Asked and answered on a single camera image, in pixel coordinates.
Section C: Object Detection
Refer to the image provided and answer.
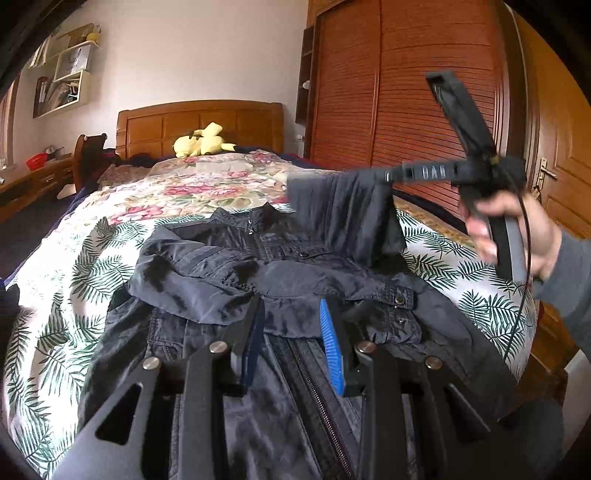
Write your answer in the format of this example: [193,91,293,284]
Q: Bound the black zip jacket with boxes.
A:
[78,184,526,479]

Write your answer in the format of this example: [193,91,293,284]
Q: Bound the grey sleeve right forearm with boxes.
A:
[533,232,591,359]

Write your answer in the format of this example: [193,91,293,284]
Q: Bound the person's right hand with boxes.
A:
[459,191,562,281]

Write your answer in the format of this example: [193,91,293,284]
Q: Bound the wooden louvred wardrobe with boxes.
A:
[294,0,530,232]

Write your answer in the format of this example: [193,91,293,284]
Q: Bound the palm leaf print bedsheet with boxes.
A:
[4,201,537,479]

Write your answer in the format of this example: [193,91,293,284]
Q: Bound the floral quilt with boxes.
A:
[67,149,322,225]

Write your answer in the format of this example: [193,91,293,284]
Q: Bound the long wooden desk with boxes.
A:
[1,154,73,223]

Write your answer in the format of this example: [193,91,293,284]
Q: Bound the yellow plush toy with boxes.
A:
[173,122,236,158]

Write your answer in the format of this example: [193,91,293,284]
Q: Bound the dark wooden chair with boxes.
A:
[71,133,119,193]

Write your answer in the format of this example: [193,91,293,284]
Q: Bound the wooden headboard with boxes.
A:
[116,100,284,160]

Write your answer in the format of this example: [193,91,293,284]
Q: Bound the red bowl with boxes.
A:
[25,152,48,172]

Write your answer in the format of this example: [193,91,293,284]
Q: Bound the wooden door with handle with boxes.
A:
[514,14,590,239]

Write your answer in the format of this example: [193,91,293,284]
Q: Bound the white wall shelf unit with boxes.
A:
[27,23,101,118]

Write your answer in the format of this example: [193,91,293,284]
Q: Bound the window with wooden frame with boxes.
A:
[0,75,20,170]

